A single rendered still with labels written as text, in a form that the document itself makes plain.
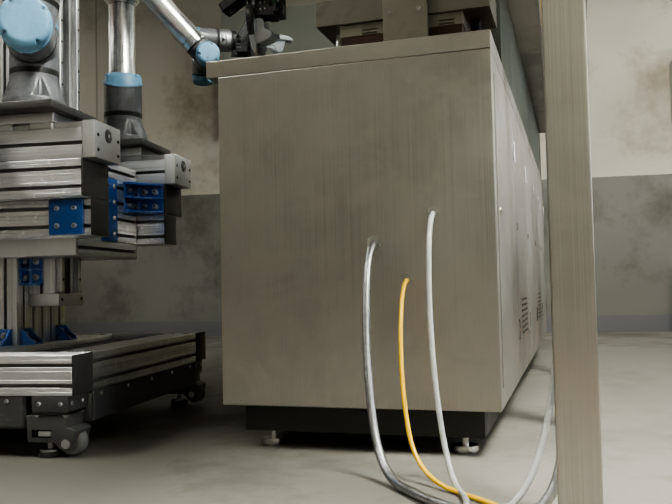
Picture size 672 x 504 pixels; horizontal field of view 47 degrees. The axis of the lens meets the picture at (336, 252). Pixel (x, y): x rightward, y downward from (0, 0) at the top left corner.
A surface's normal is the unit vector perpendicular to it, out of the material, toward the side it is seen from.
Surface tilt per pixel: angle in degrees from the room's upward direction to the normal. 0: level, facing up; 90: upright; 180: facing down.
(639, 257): 90
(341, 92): 90
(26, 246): 90
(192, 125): 90
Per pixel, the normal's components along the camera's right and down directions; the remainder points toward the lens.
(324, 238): -0.29, -0.04
